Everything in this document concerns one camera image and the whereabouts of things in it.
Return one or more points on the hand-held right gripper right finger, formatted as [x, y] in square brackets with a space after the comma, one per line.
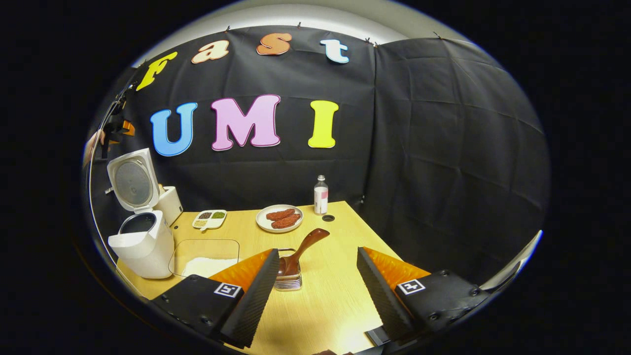
[382, 296]

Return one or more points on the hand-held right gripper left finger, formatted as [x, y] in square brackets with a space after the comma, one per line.
[254, 296]

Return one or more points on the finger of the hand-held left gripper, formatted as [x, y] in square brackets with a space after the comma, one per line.
[128, 129]

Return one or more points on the brown wooden spoon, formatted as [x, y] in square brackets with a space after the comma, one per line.
[305, 244]

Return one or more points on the white rice cooker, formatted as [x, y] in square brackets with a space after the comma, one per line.
[143, 246]

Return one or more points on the white round plate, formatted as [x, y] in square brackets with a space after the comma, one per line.
[263, 224]

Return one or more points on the clear plastic container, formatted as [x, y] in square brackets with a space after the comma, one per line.
[197, 249]

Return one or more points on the reddish meat piece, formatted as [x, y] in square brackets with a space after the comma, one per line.
[287, 222]
[280, 214]

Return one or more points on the white divided bean dish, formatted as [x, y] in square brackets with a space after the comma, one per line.
[217, 223]

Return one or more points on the white toaster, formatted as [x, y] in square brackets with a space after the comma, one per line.
[171, 204]

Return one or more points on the clear bottle pink label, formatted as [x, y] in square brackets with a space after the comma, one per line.
[321, 197]

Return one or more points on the black backdrop cloth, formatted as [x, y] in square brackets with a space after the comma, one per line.
[419, 148]

